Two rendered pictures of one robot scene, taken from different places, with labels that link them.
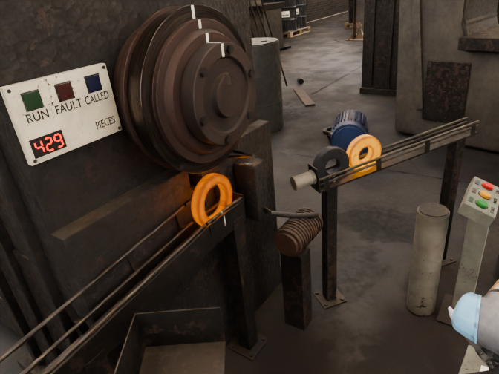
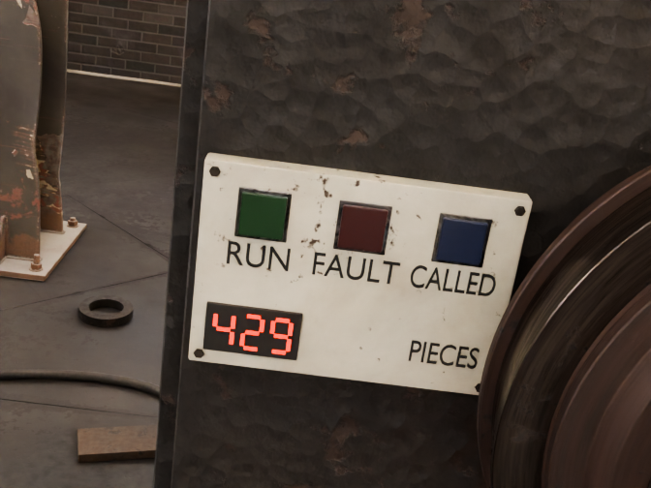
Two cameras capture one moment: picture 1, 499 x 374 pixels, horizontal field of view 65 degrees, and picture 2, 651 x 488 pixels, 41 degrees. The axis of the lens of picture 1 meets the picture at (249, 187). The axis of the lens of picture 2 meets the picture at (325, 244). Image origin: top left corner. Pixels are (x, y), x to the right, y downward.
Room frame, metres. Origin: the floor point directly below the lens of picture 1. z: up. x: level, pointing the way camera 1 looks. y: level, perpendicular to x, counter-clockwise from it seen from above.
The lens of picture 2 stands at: (0.52, -0.07, 1.43)
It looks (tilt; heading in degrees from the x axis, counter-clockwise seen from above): 21 degrees down; 51
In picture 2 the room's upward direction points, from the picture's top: 8 degrees clockwise
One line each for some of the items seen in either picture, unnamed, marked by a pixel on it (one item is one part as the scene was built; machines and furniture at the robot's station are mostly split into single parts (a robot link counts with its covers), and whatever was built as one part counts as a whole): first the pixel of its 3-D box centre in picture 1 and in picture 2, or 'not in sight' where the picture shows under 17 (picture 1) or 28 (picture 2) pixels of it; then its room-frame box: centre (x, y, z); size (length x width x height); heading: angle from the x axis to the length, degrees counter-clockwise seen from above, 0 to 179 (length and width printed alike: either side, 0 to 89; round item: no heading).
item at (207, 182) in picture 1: (212, 200); not in sight; (1.16, 0.13, 0.75); 0.18 x 0.03 x 0.18; 143
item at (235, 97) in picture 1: (222, 95); not in sight; (1.10, 0.05, 1.12); 0.28 x 0.06 x 0.28; 143
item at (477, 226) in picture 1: (471, 257); not in sight; (1.26, -0.87, 0.31); 0.24 x 0.16 x 0.62; 143
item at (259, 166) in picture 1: (251, 188); not in sight; (1.36, -0.01, 0.68); 0.11 x 0.08 x 0.24; 53
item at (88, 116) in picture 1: (68, 111); (353, 280); (0.96, 0.42, 1.15); 0.26 x 0.02 x 0.18; 143
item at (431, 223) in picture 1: (426, 261); not in sight; (1.32, -0.72, 0.26); 0.12 x 0.12 x 0.52
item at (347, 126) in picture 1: (350, 131); not in sight; (3.20, -0.91, 0.17); 0.57 x 0.31 x 0.34; 163
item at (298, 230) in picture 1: (300, 269); not in sight; (1.34, -0.18, 0.27); 0.22 x 0.13 x 0.53; 143
